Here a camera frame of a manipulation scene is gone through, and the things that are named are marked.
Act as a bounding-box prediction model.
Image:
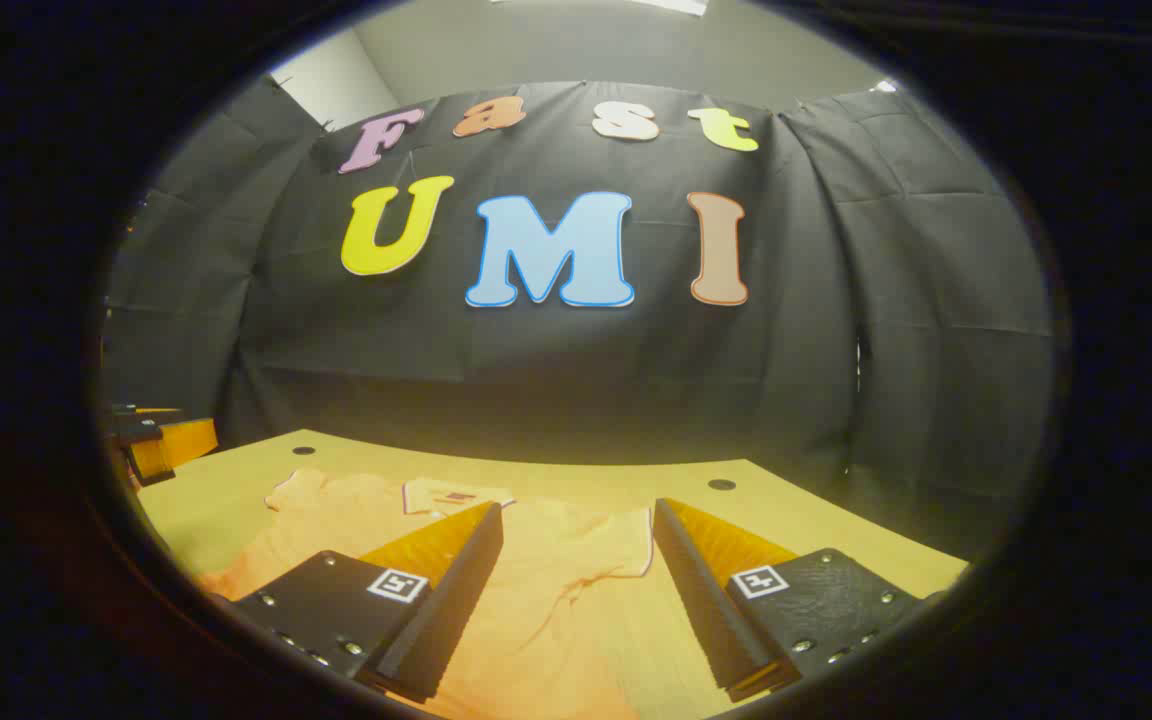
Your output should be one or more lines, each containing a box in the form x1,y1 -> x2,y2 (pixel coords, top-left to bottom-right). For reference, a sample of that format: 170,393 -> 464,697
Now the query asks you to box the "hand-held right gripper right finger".
652,497 -> 947,703

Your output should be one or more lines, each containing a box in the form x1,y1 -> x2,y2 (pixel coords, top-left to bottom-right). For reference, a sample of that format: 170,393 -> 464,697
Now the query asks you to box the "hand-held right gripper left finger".
206,500 -> 505,703

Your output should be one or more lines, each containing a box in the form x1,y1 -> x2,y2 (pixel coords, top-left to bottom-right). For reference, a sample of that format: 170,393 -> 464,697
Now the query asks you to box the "orange T-shirt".
198,465 -> 737,720

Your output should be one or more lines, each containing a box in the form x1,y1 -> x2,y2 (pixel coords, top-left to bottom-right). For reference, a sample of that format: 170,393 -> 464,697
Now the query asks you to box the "black backdrop cloth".
101,75 -> 1055,561

